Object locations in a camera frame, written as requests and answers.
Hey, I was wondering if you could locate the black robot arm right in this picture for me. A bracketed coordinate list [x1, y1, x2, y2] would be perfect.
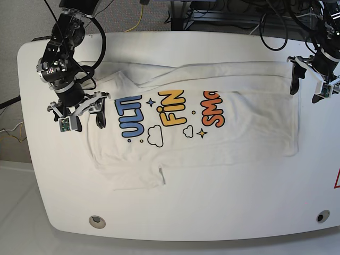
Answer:
[36, 1, 110, 132]

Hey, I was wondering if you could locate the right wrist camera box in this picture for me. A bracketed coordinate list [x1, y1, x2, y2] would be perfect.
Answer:
[58, 116, 72, 132]

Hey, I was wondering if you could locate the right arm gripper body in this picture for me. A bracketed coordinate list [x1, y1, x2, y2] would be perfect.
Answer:
[47, 84, 111, 122]

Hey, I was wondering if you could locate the table cable grommet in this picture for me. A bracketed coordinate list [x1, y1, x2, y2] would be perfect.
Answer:
[316, 210, 330, 223]
[89, 215, 106, 229]

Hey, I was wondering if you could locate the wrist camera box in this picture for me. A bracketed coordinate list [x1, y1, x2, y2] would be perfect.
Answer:
[319, 83, 333, 98]
[58, 116, 72, 132]

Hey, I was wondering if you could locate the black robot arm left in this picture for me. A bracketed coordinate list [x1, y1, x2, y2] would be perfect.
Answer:
[283, 1, 339, 104]

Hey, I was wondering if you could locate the white printed T-shirt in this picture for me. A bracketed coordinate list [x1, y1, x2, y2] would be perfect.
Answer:
[80, 62, 299, 190]

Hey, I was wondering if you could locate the left table cable grommet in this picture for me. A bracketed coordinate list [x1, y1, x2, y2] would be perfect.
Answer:
[89, 215, 106, 229]

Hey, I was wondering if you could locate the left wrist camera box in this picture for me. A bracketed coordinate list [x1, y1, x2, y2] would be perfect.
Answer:
[319, 83, 333, 98]

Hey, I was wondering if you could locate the black table base frame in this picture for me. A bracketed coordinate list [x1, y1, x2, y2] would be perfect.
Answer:
[164, 1, 298, 33]

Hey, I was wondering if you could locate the yellow cable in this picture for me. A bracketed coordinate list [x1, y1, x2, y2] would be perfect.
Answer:
[125, 4, 144, 33]

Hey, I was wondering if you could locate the right table cable grommet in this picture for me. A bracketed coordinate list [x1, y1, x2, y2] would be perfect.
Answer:
[316, 210, 330, 223]

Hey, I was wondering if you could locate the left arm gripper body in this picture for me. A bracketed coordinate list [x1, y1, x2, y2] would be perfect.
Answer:
[287, 49, 339, 95]

